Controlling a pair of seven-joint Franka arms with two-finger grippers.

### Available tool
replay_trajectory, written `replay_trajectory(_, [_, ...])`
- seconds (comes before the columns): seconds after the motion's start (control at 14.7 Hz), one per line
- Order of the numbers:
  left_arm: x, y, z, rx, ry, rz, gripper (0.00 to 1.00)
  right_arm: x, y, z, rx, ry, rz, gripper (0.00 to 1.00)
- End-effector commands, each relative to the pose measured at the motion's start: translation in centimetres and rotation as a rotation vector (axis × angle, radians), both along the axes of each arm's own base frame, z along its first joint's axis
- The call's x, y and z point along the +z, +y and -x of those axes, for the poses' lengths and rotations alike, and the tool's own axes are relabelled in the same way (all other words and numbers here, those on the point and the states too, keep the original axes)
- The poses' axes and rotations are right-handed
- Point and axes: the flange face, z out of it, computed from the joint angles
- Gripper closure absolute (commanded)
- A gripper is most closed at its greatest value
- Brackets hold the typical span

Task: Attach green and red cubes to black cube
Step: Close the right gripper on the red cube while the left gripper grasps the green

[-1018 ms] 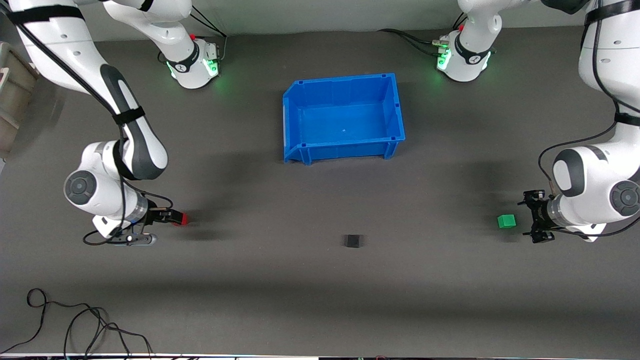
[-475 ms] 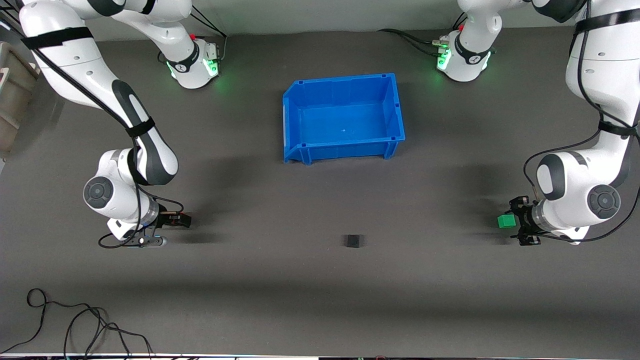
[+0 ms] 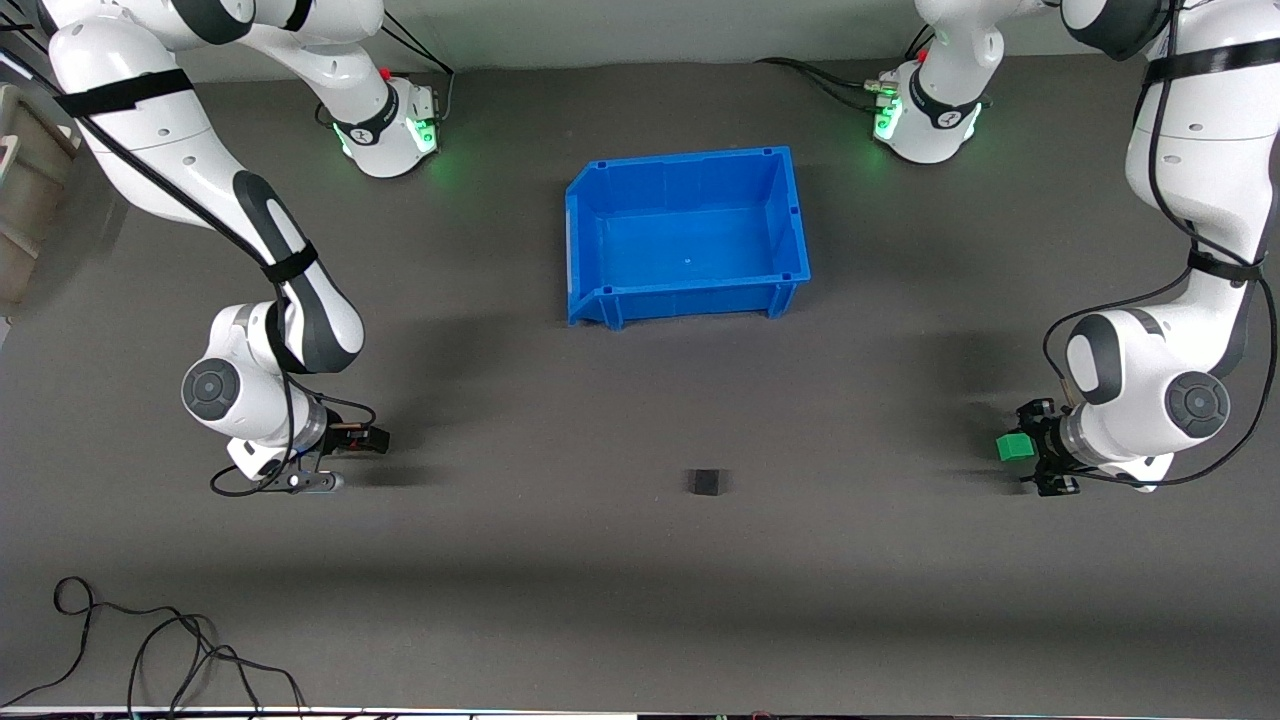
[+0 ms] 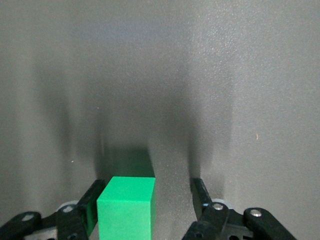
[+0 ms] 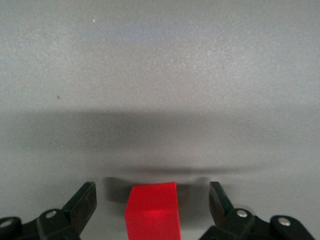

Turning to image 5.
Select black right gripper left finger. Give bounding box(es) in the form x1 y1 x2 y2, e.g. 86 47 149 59
0 181 98 240

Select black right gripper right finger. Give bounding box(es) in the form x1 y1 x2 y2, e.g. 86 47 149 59
199 181 316 240

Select small red cube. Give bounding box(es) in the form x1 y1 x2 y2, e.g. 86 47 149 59
123 181 182 240

